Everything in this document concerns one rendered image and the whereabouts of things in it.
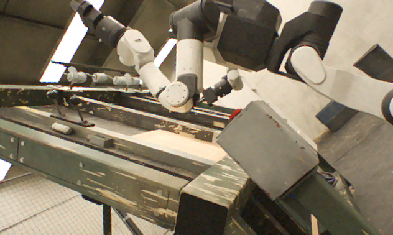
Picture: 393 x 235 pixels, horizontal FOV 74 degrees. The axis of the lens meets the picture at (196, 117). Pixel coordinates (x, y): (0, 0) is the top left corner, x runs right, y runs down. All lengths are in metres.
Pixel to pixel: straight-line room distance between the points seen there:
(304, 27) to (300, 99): 5.41
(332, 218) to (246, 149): 0.21
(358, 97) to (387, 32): 5.61
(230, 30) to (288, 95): 5.47
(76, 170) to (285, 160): 0.55
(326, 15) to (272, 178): 0.67
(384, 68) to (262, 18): 4.47
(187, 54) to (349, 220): 0.61
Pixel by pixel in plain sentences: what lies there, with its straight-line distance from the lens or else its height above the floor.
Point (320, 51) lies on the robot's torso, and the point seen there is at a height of 0.93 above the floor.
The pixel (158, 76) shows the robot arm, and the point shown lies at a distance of 0.87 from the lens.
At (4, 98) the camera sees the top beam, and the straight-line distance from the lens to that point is 1.57.
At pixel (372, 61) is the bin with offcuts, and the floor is 0.49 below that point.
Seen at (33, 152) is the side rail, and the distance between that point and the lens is 0.92.
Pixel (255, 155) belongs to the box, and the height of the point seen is 0.85.
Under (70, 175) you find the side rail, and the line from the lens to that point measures 0.82.
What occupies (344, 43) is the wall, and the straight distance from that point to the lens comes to 6.49.
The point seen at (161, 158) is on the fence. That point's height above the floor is 1.04.
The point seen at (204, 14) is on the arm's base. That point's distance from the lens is 0.88.
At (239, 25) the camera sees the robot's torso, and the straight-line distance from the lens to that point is 1.01.
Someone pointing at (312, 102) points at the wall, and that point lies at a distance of 6.41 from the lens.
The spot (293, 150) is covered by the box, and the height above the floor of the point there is 0.81.
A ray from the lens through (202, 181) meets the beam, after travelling 0.67.
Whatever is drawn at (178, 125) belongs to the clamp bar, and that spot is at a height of 1.17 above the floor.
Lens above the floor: 0.87
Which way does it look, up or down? 13 degrees up
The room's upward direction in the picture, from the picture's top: 44 degrees counter-clockwise
